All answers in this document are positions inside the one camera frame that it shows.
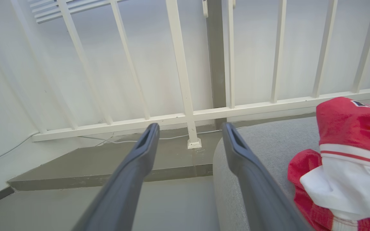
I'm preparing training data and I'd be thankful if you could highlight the dark grey wall pillar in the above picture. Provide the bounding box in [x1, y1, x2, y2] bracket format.
[206, 0, 228, 130]

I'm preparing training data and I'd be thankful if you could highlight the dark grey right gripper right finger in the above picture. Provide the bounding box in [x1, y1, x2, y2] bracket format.
[222, 122, 314, 231]

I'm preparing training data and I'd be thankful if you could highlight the thin light grey floor cable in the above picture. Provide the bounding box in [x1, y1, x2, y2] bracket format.
[0, 128, 246, 169]

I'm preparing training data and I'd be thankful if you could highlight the grey fabric sofa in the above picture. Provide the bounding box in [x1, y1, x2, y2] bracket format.
[213, 106, 370, 231]

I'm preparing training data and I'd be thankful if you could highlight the red jersey with white lettering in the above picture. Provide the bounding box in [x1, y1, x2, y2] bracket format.
[287, 149, 370, 231]

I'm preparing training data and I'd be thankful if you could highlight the white metal railing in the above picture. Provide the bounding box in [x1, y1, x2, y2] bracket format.
[10, 0, 370, 150]

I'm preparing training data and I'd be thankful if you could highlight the red jersey with navy trim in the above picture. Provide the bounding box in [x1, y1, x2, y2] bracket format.
[300, 96, 370, 220]

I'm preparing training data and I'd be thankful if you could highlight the white slatted vent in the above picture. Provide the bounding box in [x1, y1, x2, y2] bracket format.
[28, 0, 124, 24]

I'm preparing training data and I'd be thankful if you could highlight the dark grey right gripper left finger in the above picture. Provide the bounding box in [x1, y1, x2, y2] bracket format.
[72, 123, 160, 231]

